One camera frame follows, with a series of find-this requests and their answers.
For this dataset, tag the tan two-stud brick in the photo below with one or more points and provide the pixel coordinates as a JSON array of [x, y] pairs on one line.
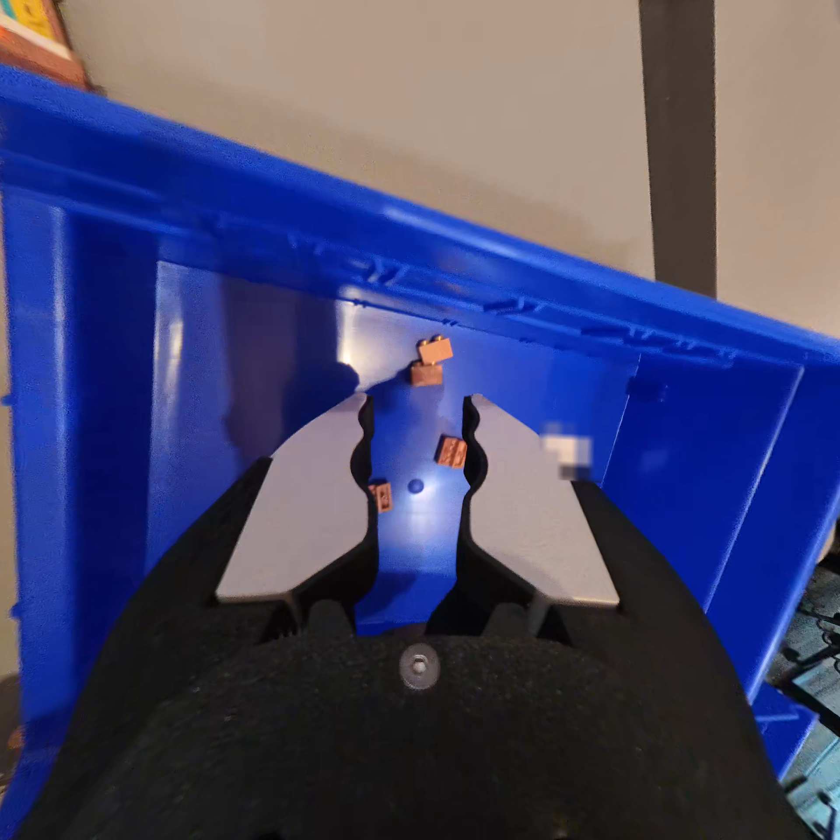
[[435, 351]]

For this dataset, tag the blue plastic bin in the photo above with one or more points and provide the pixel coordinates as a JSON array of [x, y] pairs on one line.
[[229, 328]]

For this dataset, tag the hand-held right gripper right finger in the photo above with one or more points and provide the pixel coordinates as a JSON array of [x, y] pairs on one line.
[[525, 525]]

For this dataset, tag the dark printed toy box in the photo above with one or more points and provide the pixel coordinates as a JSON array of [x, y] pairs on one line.
[[33, 46]]

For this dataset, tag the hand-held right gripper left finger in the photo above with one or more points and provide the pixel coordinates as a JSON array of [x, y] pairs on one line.
[[302, 525]]

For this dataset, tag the brown plate piece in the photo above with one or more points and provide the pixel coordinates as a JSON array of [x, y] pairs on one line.
[[451, 450], [382, 497]]

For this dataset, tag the grey desk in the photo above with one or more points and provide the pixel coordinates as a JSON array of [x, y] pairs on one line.
[[394, 98]]

